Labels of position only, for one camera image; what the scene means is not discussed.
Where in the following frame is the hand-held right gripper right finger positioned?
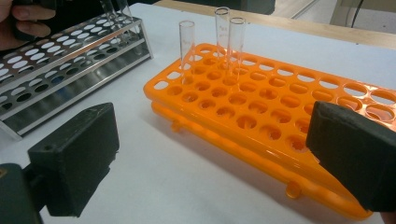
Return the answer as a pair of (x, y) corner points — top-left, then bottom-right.
(305, 100), (396, 213)

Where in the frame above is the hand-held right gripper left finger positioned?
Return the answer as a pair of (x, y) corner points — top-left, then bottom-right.
(27, 102), (120, 218)

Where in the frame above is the clear glass test tube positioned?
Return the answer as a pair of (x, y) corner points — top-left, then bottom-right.
(214, 7), (232, 68)
(228, 17), (247, 83)
(178, 20), (196, 85)
(99, 0), (120, 29)
(116, 0), (139, 36)

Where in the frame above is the metal test tube rack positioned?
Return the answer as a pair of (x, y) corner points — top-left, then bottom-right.
(0, 13), (154, 141)

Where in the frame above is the orange plastic test tube rack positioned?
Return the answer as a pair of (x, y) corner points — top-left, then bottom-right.
(143, 42), (396, 222)

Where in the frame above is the white table board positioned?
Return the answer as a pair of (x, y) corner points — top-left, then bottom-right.
(0, 3), (396, 224)

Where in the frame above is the wooden table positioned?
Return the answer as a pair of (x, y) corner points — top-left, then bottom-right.
(153, 0), (396, 50)

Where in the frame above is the hanging black cable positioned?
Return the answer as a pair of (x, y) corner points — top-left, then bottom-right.
(350, 0), (365, 28)

